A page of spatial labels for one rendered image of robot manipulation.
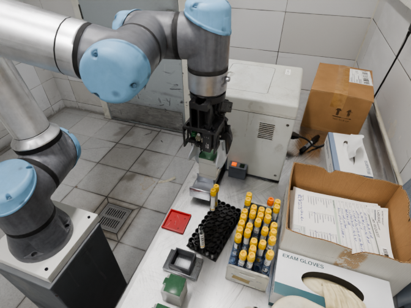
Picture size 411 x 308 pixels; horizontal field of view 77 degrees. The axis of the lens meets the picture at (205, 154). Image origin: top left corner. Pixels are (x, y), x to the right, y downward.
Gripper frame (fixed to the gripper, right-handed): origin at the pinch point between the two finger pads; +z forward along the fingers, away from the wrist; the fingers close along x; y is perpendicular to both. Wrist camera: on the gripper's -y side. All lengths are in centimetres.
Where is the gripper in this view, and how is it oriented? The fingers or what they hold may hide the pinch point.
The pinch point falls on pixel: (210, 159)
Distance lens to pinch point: 64.7
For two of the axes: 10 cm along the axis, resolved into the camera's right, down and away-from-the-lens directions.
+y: -3.6, 6.1, -7.1
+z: 0.0, 7.6, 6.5
